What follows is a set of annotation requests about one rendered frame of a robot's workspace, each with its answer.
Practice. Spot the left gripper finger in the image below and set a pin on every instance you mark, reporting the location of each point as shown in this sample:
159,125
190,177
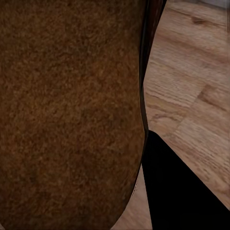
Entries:
178,199

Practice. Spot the sandal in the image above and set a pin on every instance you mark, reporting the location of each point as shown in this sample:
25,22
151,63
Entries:
73,122

